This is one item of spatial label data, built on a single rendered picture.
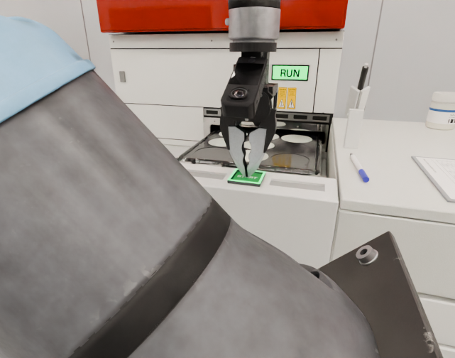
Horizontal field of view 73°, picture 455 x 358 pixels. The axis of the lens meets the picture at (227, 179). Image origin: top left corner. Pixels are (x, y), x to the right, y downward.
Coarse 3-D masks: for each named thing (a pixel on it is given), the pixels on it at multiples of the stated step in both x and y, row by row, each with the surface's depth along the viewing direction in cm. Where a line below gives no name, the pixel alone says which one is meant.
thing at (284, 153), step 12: (216, 132) 108; (276, 132) 108; (204, 144) 94; (276, 144) 94; (288, 144) 94; (300, 144) 94; (312, 144) 94; (192, 156) 83; (204, 156) 84; (216, 156) 84; (228, 156) 83; (276, 156) 84; (288, 156) 84; (300, 156) 84; (312, 156) 83; (312, 168) 75
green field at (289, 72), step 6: (276, 66) 99; (282, 66) 98; (288, 66) 98; (294, 66) 97; (300, 66) 97; (306, 66) 96; (276, 72) 100; (282, 72) 99; (288, 72) 99; (294, 72) 98; (300, 72) 98; (306, 72) 97; (276, 78) 100; (282, 78) 100; (288, 78) 99; (294, 78) 99; (300, 78) 98; (306, 78) 98
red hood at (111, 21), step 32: (96, 0) 103; (128, 0) 100; (160, 0) 97; (192, 0) 94; (224, 0) 92; (288, 0) 87; (320, 0) 85; (128, 32) 105; (160, 32) 105; (192, 32) 107; (224, 32) 107
